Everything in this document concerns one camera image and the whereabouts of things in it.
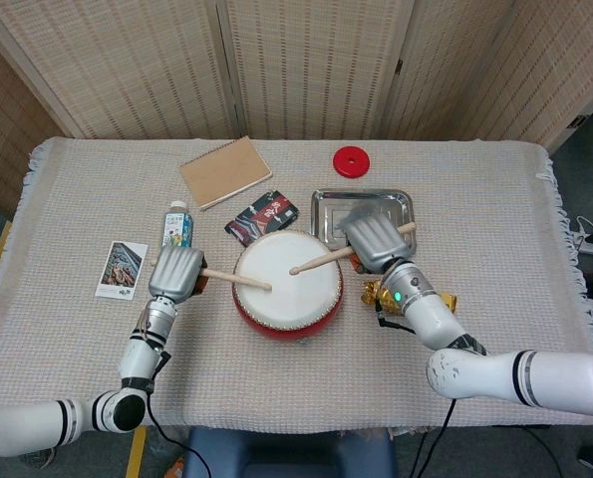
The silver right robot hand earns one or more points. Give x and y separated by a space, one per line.
376 241

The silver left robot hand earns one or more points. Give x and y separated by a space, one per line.
176 271

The wooden drumstick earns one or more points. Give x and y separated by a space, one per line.
321 261
241 280

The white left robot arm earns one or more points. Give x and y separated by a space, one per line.
136 356

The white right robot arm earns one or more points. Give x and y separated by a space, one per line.
435 326

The red drum white skin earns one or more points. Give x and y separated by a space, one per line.
286 299

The plastic drink bottle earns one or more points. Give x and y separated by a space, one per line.
176 224

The gold foil snack packet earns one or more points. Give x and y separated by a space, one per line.
373 294

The printed photo card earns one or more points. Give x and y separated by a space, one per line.
121 269

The stainless steel tray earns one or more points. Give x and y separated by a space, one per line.
331 209

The red round plastic disc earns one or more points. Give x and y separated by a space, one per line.
343 168

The black red snack pouch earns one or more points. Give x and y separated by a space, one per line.
266 214

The kraft spiral notebook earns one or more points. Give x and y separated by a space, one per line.
223 171

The beige woven tablecloth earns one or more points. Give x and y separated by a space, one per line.
301 378

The blue chair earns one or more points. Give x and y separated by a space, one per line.
286 453

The woven folding screen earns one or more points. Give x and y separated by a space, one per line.
126 60

